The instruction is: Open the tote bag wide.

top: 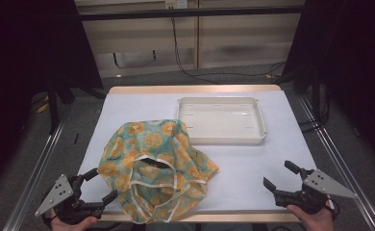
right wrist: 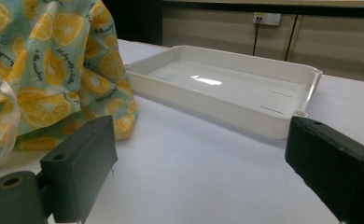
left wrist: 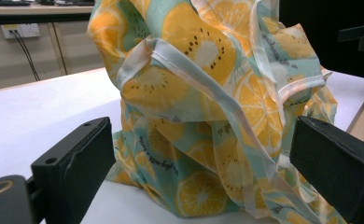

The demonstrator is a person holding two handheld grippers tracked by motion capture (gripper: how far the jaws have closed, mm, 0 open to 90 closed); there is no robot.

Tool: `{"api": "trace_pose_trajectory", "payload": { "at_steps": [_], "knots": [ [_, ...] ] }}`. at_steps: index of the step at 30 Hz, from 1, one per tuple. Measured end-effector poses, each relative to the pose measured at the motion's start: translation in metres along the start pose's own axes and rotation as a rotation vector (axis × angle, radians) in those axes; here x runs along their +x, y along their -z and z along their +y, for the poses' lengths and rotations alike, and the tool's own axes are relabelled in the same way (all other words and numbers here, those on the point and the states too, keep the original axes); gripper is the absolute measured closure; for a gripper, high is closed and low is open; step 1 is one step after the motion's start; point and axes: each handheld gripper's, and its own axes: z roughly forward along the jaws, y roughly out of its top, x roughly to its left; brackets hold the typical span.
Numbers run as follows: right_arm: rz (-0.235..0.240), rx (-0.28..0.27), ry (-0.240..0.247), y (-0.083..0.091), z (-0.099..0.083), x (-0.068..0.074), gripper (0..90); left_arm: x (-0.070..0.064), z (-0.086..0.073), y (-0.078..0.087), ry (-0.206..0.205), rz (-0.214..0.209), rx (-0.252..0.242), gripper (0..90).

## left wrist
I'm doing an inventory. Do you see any black metal stand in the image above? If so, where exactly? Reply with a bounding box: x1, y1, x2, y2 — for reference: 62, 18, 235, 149
337, 22, 364, 52

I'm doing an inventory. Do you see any long desk with black edge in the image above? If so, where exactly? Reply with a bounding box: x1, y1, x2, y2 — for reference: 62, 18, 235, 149
0, 3, 95, 26

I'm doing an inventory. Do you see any black keyboard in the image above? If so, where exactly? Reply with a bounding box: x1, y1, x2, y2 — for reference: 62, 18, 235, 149
0, 0, 32, 7

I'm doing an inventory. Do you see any white wall socket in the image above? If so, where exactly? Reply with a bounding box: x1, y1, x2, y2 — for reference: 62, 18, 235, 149
0, 23, 41, 40

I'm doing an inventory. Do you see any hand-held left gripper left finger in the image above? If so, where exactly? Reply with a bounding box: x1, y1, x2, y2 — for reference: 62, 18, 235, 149
30, 116, 117, 224

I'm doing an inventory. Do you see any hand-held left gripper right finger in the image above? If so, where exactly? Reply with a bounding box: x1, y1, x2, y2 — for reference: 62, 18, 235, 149
289, 115, 364, 224

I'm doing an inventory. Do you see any black power cable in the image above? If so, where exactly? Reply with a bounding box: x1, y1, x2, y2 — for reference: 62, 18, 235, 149
10, 30, 38, 82
14, 30, 42, 82

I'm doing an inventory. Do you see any fruit print cloth bag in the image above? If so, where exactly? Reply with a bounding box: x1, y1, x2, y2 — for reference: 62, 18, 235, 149
86, 0, 347, 224

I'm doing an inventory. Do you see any black curtain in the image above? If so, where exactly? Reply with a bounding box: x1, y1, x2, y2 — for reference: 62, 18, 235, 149
279, 0, 364, 91

